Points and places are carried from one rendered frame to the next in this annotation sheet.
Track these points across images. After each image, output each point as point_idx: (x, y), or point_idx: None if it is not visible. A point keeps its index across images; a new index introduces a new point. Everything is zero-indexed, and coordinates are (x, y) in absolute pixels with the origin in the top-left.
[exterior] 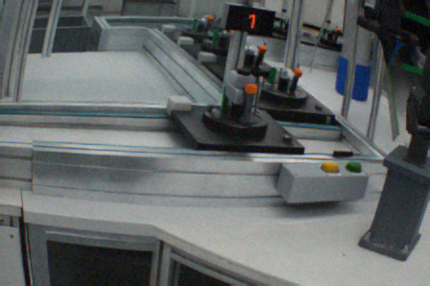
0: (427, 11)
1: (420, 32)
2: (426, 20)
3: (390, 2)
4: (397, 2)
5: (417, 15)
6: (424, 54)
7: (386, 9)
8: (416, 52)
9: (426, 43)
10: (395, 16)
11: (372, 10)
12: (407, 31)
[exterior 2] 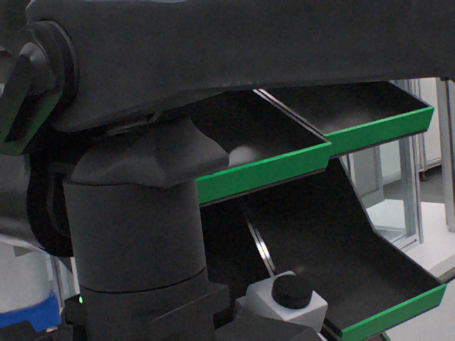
0: (259, 102)
1: (239, 198)
2: (281, 160)
3: (131, 268)
4: (178, 237)
5: (236, 169)
6: (300, 304)
7: (116, 320)
8: (254, 312)
9: (252, 206)
10: (185, 332)
11: (33, 337)
12: (240, 321)
